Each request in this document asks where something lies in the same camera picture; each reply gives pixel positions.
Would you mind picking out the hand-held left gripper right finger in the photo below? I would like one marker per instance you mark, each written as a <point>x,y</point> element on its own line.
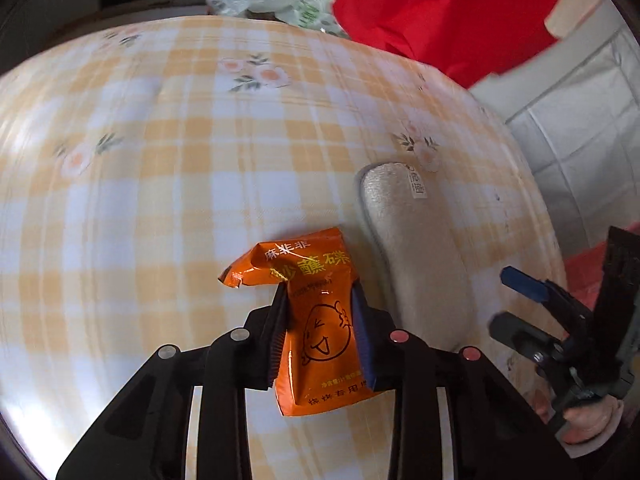
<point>362,340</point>

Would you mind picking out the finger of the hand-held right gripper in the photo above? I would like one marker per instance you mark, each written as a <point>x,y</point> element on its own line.
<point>525,282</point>
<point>525,332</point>

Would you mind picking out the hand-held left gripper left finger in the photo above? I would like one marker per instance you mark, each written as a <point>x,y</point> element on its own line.
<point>277,345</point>

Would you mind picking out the orange sauce packet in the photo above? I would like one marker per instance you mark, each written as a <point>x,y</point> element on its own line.
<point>320,330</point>

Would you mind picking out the person's right hand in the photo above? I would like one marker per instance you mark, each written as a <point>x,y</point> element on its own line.
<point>595,417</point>

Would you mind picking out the red cloth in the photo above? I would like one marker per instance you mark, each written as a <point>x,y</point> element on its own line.
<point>585,270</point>

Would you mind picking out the beige insole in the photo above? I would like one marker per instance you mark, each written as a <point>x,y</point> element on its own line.
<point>575,10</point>
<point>415,260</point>

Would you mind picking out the yellow plaid floral tablecloth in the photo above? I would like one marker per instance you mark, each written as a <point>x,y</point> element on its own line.
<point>150,210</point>

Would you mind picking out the red hanging apron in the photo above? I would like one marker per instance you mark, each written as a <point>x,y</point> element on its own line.
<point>440,10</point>

